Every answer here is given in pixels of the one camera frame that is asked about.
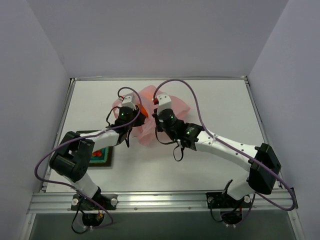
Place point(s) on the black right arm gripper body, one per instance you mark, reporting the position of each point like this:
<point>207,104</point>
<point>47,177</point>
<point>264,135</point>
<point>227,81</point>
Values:
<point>155,115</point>

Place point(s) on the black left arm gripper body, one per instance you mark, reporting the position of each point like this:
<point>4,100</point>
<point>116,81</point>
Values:
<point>140,118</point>

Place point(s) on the pink plastic bag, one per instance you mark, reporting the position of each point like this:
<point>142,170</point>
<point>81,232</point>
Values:
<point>145,134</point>

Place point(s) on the red orange fake fruit bunch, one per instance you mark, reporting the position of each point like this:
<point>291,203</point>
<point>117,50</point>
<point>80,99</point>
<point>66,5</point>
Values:
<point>97,154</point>

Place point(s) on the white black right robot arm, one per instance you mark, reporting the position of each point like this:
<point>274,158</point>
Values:
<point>260,162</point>

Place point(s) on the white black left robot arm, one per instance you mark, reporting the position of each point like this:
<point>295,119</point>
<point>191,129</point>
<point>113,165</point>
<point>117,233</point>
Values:
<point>72,159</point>

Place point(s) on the green square ceramic plate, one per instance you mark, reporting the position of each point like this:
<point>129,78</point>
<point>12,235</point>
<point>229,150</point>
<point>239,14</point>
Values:
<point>107,152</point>

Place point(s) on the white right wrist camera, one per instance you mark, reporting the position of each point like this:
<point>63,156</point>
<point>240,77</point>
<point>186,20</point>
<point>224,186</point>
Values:
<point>162,101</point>

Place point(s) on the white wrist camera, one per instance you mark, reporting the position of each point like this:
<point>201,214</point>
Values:
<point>129,101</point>
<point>162,101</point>

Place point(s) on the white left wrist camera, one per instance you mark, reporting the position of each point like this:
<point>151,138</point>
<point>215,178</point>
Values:
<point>129,101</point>

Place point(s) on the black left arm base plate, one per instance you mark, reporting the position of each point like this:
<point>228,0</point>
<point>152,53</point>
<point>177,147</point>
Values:
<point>109,202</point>

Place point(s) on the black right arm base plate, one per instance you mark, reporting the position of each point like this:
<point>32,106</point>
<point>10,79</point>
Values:
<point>219,200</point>

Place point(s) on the aluminium front rail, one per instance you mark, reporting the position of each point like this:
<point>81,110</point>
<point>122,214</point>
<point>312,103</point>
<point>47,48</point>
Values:
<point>127,202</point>

